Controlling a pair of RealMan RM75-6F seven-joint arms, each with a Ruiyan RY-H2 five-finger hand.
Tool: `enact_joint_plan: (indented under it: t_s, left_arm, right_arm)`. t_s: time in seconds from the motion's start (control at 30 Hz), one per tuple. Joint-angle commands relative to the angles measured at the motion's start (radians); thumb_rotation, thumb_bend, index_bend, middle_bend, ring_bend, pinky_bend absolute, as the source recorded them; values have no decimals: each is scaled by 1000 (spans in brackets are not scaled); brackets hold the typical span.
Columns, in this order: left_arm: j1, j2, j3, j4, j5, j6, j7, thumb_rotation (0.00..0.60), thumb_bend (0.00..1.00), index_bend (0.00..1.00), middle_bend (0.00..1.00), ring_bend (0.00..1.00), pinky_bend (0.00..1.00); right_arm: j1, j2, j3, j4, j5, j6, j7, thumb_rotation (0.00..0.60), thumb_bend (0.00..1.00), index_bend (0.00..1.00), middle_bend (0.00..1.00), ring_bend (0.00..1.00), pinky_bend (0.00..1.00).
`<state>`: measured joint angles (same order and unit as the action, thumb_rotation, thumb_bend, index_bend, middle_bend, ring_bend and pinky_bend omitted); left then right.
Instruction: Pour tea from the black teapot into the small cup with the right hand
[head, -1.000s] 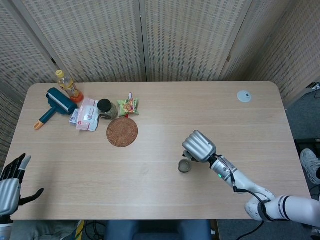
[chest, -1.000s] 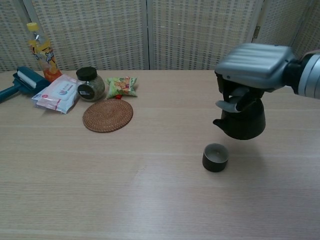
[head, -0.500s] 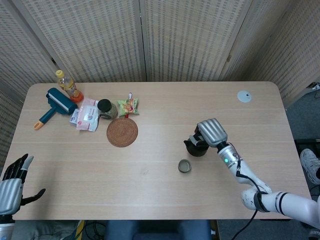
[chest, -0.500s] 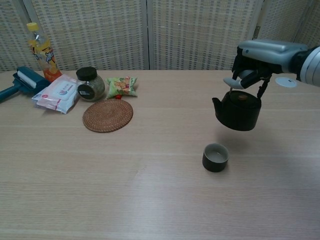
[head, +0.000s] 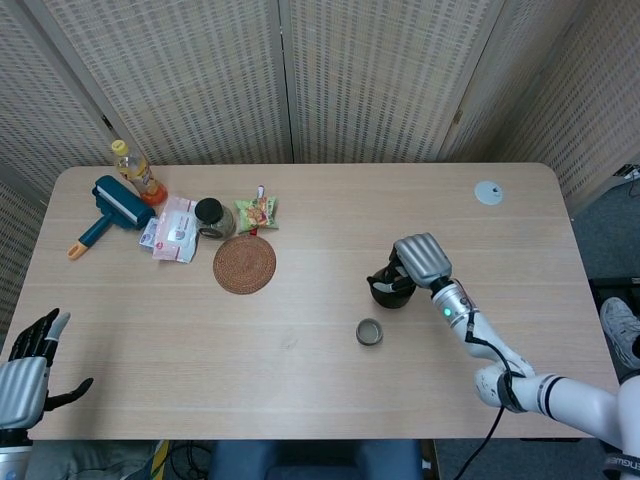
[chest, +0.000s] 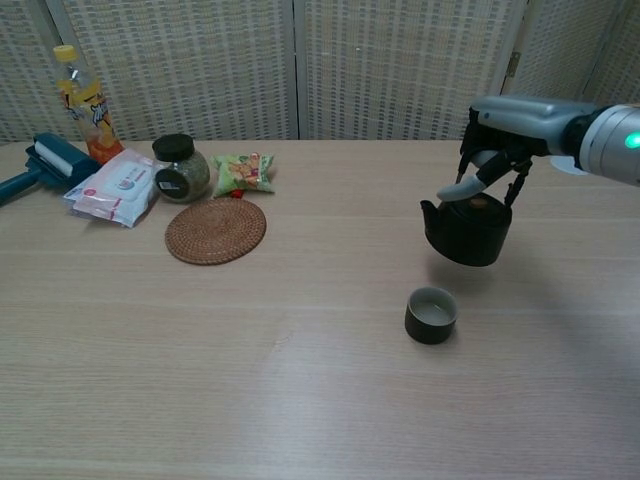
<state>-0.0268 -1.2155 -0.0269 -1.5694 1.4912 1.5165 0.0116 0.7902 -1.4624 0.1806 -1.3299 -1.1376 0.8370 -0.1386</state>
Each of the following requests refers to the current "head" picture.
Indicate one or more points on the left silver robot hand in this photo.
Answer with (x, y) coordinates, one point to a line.
(20, 390)

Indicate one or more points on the orange drink bottle yellow cap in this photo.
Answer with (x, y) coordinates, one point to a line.
(140, 175)

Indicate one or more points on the grey fabric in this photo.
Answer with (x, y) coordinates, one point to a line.
(90, 462)

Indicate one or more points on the red and white tube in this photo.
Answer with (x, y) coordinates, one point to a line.
(260, 192)

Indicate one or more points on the grey sneaker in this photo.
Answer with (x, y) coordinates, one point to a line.
(617, 325)

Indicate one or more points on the grey round bowl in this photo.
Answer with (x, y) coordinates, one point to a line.
(370, 334)

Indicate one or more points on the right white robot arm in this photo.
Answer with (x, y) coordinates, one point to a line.
(575, 400)

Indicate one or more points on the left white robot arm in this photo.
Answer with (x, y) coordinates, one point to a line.
(12, 457)

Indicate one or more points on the teal lint roller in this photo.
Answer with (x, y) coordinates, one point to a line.
(122, 207)

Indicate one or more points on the green snack bag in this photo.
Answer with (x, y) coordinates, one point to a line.
(257, 215)

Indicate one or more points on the pink wet wipes pack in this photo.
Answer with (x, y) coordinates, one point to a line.
(175, 232)

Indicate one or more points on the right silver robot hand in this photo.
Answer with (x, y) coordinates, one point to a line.
(425, 257)

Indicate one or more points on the white power strip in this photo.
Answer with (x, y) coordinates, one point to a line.
(629, 171)

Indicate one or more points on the glass jar with black lid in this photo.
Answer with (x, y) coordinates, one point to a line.
(215, 222)

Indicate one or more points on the woven folding screen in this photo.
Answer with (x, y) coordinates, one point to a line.
(200, 75)

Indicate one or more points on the small blue tissue packet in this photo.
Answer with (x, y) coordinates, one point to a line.
(148, 234)

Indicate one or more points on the round woven rattan coaster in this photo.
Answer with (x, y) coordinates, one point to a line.
(245, 265)

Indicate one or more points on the brass screen hinge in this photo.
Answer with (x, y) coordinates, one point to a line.
(457, 116)
(106, 122)

